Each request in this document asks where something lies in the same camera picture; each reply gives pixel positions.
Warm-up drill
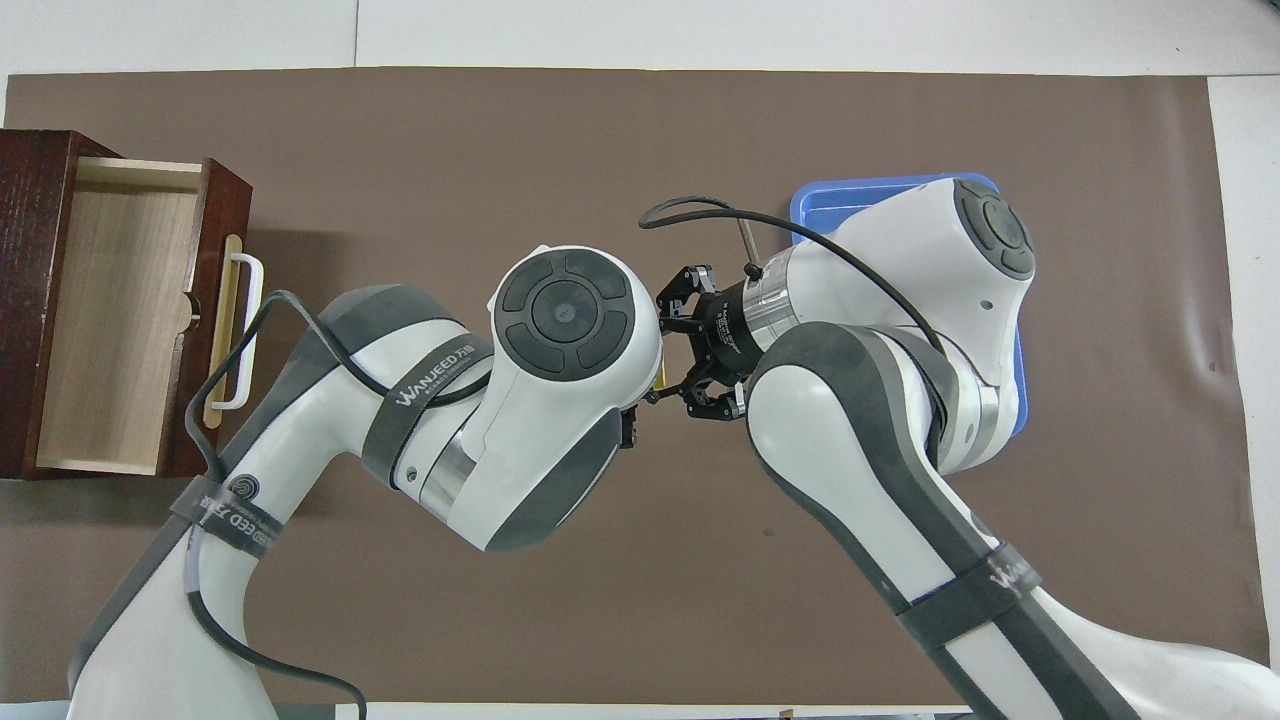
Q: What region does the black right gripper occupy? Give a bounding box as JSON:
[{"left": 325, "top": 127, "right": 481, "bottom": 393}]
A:
[{"left": 619, "top": 264, "right": 766, "bottom": 450}]

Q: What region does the wooden drawer with white handle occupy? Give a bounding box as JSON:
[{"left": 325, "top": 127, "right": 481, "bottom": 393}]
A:
[{"left": 35, "top": 155, "right": 266, "bottom": 479}]

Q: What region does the dark wooden drawer cabinet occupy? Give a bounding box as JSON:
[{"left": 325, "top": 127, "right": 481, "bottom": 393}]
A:
[{"left": 0, "top": 130, "right": 251, "bottom": 481}]

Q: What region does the blue plastic tray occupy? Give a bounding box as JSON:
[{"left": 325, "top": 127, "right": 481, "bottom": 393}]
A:
[{"left": 789, "top": 173, "right": 1031, "bottom": 439}]

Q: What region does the brown table mat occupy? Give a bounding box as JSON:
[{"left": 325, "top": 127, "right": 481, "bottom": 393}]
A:
[{"left": 0, "top": 67, "right": 1273, "bottom": 706}]

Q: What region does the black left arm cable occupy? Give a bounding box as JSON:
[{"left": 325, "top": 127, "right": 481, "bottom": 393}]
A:
[{"left": 185, "top": 290, "right": 369, "bottom": 720}]

